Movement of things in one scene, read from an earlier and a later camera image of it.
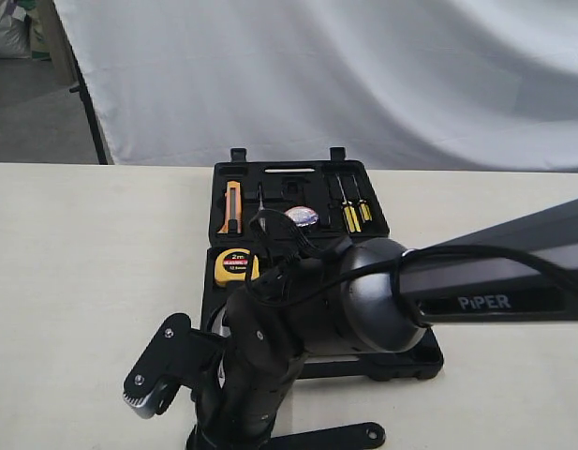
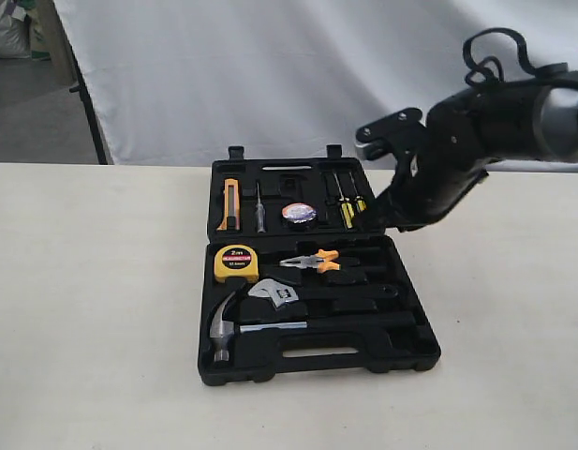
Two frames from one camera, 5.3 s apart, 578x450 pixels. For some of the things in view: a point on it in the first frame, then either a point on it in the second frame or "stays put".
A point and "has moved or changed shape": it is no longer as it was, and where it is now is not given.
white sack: [8, 31] stays put
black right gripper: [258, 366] → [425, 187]
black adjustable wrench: [357, 436] has moved or changed shape
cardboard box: [49, 38] stays put
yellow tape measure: [235, 265] stays put
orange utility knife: [234, 208] stays put
